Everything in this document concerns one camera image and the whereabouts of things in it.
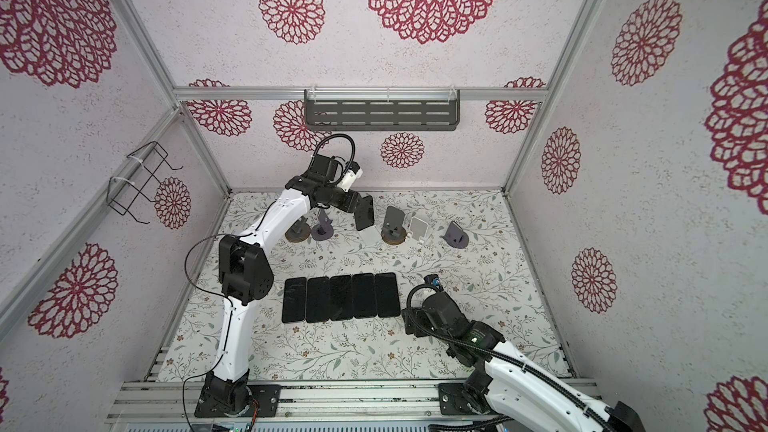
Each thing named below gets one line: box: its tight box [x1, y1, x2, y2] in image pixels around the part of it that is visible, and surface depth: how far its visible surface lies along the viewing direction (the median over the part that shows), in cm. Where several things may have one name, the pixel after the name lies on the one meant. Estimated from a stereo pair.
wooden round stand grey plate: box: [381, 205, 407, 245], surface depth 104 cm
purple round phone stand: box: [311, 208, 334, 241], surface depth 108 cm
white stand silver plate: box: [407, 216, 429, 244], surface depth 103 cm
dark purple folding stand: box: [440, 220, 469, 249], surface depth 105 cm
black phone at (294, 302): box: [282, 277, 307, 323], surface depth 92 cm
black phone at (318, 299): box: [306, 276, 331, 323], surface depth 94 cm
